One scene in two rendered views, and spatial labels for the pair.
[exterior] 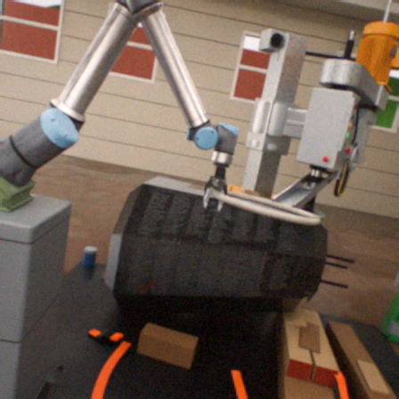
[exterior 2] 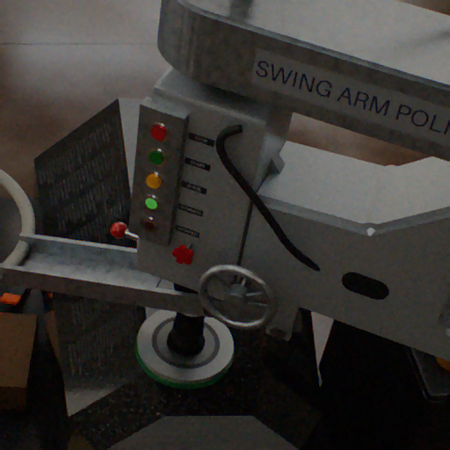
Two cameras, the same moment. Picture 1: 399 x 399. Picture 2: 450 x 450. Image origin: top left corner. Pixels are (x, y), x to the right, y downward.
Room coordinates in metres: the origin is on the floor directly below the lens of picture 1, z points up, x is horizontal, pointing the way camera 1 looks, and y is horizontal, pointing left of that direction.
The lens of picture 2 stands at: (1.79, -1.84, 2.35)
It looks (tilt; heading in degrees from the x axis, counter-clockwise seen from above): 41 degrees down; 70
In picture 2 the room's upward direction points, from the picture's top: 11 degrees clockwise
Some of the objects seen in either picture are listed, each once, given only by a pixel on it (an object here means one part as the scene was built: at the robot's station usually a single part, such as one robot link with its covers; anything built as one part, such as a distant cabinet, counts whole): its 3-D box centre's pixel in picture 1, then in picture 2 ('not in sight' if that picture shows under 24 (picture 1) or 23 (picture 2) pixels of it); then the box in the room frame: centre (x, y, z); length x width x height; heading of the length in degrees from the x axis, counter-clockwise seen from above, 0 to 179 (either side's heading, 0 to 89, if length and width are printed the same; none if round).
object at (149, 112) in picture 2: (346, 125); (157, 176); (2.06, -0.70, 1.42); 0.08 x 0.03 x 0.28; 148
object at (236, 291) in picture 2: (347, 158); (243, 285); (2.22, -0.80, 1.24); 0.15 x 0.10 x 0.15; 148
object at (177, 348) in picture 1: (167, 345); (13, 360); (1.83, 0.02, 0.07); 0.30 x 0.12 x 0.12; 80
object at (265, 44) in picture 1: (271, 41); not in sight; (3.12, -0.30, 2.00); 0.20 x 0.18 x 0.15; 177
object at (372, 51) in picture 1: (377, 57); not in sight; (2.73, -1.01, 1.94); 0.31 x 0.28 x 0.40; 58
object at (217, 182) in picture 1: (218, 176); not in sight; (1.62, -0.06, 1.06); 0.09 x 0.08 x 0.12; 177
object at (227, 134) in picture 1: (225, 138); not in sight; (1.64, -0.06, 1.23); 0.10 x 0.09 x 0.12; 102
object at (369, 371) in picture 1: (371, 377); not in sight; (1.82, -1.10, 0.13); 0.25 x 0.10 x 0.01; 175
